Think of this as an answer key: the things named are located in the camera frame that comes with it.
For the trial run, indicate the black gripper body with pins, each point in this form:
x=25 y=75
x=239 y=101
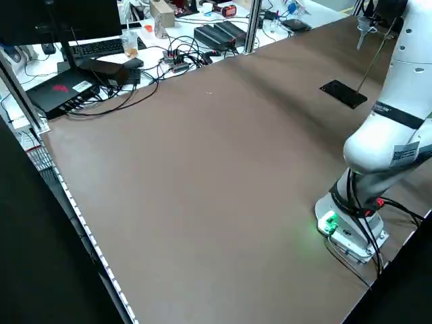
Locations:
x=388 y=11

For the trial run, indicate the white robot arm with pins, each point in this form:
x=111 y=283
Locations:
x=378 y=148

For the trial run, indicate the black monitor on stand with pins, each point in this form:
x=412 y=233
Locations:
x=50 y=17

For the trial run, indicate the black flat case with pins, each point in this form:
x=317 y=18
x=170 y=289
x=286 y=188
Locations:
x=296 y=24

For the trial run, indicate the black power supply box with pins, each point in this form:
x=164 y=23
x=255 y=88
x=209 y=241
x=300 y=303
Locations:
x=211 y=35
x=233 y=30

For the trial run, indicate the red and black tool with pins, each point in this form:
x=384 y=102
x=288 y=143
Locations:
x=226 y=11

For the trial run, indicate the white cup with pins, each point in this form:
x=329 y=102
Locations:
x=207 y=9

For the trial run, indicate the grey usb hub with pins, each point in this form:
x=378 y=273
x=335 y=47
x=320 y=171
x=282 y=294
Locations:
x=175 y=60

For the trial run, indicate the brown cardboard box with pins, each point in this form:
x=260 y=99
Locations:
x=162 y=18

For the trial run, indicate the clear plastic drink cup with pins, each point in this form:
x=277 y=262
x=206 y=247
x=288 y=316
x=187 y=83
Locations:
x=130 y=42

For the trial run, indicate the black power brick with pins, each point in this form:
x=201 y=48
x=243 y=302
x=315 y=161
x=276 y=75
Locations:
x=108 y=71

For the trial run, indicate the black keyboard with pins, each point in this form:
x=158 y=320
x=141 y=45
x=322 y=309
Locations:
x=98 y=47

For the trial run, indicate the black computer box red logo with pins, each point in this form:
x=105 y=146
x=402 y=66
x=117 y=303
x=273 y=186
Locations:
x=57 y=92

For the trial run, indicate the black computer mouse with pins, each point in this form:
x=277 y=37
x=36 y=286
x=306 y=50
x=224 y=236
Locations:
x=49 y=48

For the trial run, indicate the aluminium frame post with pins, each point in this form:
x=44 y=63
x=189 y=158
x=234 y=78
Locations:
x=253 y=27

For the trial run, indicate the aluminium frame profile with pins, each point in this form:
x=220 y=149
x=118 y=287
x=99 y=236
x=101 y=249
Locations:
x=20 y=94

